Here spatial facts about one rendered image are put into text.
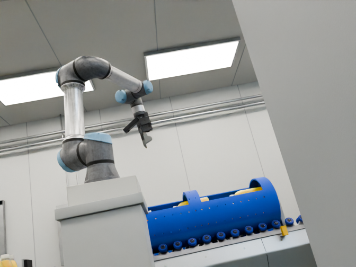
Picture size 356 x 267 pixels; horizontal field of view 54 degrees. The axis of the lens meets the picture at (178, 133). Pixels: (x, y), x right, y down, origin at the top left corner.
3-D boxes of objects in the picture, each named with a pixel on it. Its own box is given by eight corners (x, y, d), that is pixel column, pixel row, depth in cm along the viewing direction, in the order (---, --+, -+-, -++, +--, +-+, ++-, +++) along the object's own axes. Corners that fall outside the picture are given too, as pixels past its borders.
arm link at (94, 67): (90, 44, 161) (152, 78, 202) (73, 53, 166) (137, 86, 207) (92, 66, 157) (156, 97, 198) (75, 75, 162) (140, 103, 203)
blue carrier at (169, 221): (286, 219, 179) (267, 168, 193) (114, 255, 166) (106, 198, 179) (270, 233, 204) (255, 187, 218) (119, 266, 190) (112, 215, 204)
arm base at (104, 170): (114, 179, 138) (110, 156, 141) (78, 187, 140) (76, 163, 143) (126, 185, 153) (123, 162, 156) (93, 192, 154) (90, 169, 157)
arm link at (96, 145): (101, 158, 142) (97, 126, 146) (77, 166, 148) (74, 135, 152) (120, 161, 152) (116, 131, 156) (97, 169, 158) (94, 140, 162)
